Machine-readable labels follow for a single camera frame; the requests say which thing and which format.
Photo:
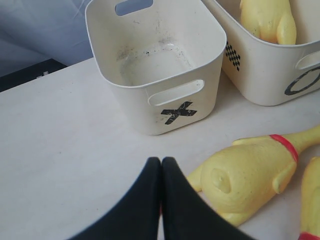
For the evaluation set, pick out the whole yellow rubber chicken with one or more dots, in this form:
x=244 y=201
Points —
x=269 y=20

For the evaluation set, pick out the headless rubber chicken body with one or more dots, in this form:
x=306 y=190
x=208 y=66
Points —
x=310 y=201

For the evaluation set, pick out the cream bin marked X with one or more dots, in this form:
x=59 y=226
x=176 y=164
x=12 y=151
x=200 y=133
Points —
x=161 y=58

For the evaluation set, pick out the blue backdrop curtain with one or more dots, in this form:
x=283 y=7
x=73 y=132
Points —
x=33 y=31

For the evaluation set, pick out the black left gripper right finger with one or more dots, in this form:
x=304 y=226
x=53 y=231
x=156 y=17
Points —
x=185 y=215

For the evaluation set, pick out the cream bin marked O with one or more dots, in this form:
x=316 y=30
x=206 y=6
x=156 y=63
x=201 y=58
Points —
x=270 y=74

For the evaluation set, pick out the black object behind table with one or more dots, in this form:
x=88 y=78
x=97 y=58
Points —
x=30 y=73

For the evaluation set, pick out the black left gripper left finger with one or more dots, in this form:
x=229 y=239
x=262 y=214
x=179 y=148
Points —
x=136 y=215

